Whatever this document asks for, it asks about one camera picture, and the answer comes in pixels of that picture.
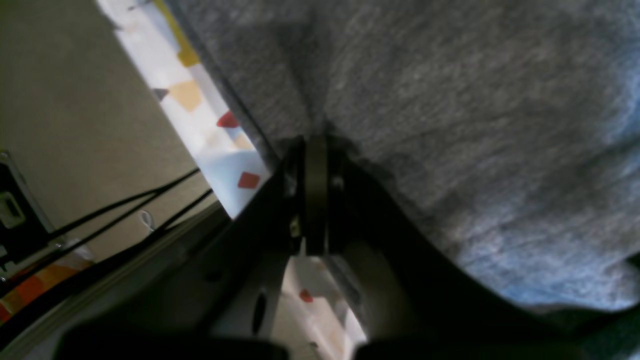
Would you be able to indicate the terrazzo pattern tablecloth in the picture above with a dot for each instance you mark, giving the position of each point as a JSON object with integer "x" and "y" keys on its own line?
{"x": 311, "y": 312}

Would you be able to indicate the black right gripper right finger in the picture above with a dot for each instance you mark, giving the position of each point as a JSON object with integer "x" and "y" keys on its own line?
{"x": 418, "y": 305}

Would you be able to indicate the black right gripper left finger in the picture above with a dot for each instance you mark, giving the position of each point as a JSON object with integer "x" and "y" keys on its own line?
{"x": 220, "y": 303}

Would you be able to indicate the grey t-shirt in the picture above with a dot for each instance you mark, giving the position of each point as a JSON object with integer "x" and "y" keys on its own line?
{"x": 507, "y": 130}

